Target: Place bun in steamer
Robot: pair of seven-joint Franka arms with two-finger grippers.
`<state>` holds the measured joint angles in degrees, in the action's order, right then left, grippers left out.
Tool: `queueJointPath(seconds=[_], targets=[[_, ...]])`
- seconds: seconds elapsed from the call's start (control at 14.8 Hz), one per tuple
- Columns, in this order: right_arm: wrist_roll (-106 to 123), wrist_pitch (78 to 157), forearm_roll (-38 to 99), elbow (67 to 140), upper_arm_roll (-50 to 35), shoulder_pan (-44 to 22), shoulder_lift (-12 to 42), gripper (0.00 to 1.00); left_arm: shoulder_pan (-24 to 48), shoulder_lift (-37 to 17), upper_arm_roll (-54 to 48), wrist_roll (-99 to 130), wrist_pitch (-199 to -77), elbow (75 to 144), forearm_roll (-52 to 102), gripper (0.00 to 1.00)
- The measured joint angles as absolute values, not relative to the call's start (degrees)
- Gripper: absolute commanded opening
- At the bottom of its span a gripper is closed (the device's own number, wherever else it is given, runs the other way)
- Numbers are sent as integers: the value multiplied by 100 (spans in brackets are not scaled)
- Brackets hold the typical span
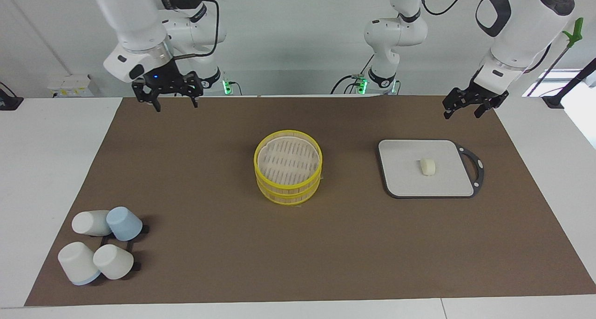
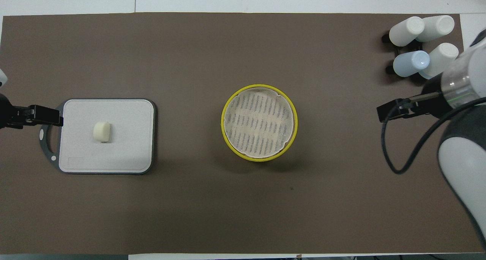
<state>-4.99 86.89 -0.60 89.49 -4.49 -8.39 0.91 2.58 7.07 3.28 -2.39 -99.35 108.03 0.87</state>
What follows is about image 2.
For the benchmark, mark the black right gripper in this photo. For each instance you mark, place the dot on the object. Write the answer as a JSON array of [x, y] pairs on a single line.
[[436, 102]]

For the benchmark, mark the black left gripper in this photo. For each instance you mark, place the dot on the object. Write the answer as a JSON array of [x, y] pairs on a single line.
[[7, 114]]

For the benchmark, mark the cream steamed bun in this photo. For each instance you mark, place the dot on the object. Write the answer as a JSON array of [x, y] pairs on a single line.
[[101, 132]]

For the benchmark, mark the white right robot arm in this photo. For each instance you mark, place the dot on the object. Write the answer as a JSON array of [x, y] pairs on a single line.
[[465, 161]]

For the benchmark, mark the yellow bamboo steamer basket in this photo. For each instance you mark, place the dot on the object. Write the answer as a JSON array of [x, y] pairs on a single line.
[[265, 159]]

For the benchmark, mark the light blue cup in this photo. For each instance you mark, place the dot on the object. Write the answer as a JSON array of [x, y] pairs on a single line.
[[411, 63]]

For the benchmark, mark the black cup rack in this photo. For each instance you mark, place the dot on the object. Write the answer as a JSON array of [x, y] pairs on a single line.
[[410, 47]]

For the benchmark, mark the plain white cup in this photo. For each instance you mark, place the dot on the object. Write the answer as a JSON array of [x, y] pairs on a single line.
[[442, 59], [405, 31]]

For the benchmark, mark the white cutting board grey rim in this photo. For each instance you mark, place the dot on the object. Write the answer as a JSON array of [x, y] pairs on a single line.
[[121, 146]]

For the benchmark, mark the white cup blue rim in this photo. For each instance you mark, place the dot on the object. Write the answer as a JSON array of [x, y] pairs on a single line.
[[436, 27]]

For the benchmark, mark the brown table mat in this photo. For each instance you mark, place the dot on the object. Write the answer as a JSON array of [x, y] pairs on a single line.
[[212, 207]]

